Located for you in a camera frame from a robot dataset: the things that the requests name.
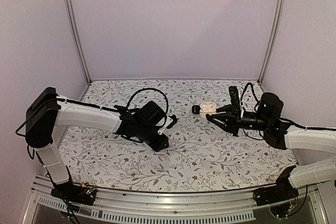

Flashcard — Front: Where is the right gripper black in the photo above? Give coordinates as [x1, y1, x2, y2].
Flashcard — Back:
[207, 104, 271, 137]

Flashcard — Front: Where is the white charging case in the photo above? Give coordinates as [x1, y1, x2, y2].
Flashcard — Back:
[199, 102, 217, 119]

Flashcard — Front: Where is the black earbud charging case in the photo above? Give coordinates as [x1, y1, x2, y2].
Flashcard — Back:
[192, 105, 201, 114]

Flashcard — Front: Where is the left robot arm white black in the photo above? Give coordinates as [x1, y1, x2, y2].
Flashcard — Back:
[15, 87, 177, 200]

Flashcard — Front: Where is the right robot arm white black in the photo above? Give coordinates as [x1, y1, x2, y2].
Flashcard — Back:
[205, 92, 335, 201]

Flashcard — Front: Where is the floral patterned table mat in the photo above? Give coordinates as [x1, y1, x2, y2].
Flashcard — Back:
[60, 80, 296, 193]

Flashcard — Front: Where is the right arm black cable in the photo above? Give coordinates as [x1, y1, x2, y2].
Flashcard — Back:
[240, 82, 262, 112]

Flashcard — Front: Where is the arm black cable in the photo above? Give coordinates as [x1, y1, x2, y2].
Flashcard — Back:
[127, 87, 169, 120]
[240, 82, 262, 112]

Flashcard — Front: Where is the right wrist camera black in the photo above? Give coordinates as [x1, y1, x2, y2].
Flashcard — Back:
[228, 86, 240, 110]

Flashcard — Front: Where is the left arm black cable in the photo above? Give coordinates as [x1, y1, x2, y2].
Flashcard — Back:
[127, 87, 169, 120]

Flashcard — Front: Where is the right aluminium corner post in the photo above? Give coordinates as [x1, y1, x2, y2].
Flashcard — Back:
[257, 0, 285, 86]

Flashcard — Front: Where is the aluminium corner post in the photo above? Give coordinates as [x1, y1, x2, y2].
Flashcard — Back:
[64, 0, 92, 84]
[257, 0, 285, 86]

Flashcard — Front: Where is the aluminium front rail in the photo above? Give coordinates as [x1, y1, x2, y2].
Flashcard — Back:
[22, 175, 331, 223]

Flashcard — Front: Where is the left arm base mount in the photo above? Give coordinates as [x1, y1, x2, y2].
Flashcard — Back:
[51, 180, 97, 206]

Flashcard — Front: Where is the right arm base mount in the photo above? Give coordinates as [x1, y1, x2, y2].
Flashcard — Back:
[253, 165, 299, 206]

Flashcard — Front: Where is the left aluminium corner post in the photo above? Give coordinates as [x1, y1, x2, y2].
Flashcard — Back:
[64, 0, 92, 84]

